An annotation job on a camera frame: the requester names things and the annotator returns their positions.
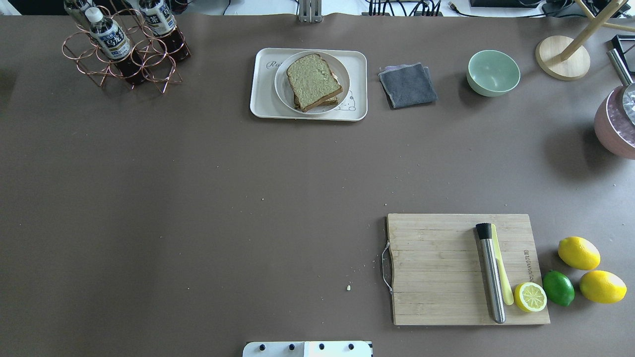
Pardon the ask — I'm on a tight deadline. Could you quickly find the cream rectangular tray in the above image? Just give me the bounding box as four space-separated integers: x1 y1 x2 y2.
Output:
250 48 368 121

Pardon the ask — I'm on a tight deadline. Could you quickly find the grey folded cloth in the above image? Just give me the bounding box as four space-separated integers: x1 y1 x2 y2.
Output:
379 62 438 109

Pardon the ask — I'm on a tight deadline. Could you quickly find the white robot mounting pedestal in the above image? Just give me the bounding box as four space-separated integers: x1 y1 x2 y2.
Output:
242 340 374 357

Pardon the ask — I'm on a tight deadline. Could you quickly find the steel muddler black tip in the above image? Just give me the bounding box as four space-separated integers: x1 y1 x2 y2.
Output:
475 222 506 324

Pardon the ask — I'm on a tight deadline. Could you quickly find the bottle with white cap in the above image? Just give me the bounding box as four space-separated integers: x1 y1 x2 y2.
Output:
85 6 145 85

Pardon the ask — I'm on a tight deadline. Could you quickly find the yellow knife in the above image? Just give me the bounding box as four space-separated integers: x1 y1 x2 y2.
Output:
491 224 514 305

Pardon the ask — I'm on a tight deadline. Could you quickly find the yellow lemon near board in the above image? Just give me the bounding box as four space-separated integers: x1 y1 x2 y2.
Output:
558 237 601 270

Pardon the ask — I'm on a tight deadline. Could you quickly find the green lime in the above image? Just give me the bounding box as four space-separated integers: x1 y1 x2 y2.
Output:
542 270 574 306

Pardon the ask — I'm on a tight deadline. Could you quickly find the halved lemon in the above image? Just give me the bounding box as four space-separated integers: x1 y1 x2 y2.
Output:
514 282 547 313

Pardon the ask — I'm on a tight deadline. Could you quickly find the white round plate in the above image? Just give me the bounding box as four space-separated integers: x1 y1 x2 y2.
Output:
274 51 351 115

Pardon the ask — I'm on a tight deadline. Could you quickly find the metal ice scoop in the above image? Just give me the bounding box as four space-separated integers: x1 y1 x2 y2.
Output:
606 48 635 125

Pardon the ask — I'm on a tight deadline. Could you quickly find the yellow lemon outer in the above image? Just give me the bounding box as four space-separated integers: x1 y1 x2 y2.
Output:
579 270 628 303

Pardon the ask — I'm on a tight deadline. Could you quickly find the wooden cutting board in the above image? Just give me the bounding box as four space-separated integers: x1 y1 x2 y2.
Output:
387 213 542 326

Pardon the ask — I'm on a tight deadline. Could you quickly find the plain bread slice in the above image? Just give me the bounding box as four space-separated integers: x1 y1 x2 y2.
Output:
285 52 343 113

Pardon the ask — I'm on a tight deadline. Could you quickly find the pink bowl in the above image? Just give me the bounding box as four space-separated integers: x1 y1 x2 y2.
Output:
594 86 635 160

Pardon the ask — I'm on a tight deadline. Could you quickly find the copper wire bottle rack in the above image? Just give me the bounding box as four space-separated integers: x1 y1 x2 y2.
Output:
62 0 191 93

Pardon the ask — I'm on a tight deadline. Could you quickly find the aluminium frame post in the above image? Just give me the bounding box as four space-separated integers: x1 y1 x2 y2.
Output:
298 0 322 23

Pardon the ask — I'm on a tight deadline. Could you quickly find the green ceramic bowl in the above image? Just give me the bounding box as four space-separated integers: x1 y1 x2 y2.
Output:
466 50 521 97

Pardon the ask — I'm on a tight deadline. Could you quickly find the bread slice under egg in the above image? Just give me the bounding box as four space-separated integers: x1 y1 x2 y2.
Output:
293 95 339 110

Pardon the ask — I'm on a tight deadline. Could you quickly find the wooden mug tree stand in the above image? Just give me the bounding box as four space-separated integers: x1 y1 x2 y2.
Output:
535 0 635 81

